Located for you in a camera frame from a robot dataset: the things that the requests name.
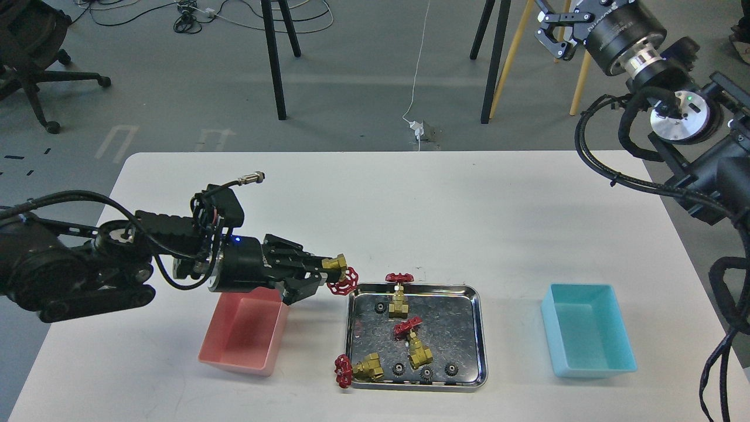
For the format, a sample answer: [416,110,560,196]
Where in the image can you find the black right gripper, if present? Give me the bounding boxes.
[535,1,667,76]

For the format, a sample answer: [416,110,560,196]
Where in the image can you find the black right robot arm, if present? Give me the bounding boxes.
[536,1,749,421]

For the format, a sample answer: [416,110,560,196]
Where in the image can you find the brass valve top red handle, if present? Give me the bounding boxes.
[385,273,414,319]

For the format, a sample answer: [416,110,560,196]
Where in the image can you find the yellow wooden leg left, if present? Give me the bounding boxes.
[489,0,534,120]

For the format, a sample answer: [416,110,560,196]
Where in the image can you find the brass valve red handle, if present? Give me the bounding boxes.
[393,316,434,370]
[334,352,385,389]
[322,254,359,295]
[385,273,414,319]

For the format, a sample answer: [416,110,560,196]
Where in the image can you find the white cable with plug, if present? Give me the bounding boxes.
[402,0,432,141]

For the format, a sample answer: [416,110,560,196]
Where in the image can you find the black stand legs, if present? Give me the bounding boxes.
[469,1,512,124]

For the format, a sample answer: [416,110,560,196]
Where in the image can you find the yellow wooden leg right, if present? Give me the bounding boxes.
[553,0,594,117]

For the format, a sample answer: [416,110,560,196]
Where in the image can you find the blue plastic box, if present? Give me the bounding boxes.
[541,284,638,379]

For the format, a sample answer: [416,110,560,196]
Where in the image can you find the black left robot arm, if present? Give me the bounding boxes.
[1,172,358,323]

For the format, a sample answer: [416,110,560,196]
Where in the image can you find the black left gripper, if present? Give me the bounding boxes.
[208,233,346,305]

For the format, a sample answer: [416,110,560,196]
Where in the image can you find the black floor cables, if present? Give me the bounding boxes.
[70,0,335,35]

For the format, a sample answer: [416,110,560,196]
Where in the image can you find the black tripod legs left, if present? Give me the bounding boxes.
[260,1,302,121]

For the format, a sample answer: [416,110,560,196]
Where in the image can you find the yellow wooden leg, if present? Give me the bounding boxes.
[553,0,594,117]
[489,0,534,120]

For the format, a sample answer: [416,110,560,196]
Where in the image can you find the steel tray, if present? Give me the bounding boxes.
[345,283,488,392]

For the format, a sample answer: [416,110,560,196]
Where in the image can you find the pink plastic box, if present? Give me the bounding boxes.
[198,288,289,377]

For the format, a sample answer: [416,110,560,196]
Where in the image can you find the black office chair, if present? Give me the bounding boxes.
[1,1,111,134]

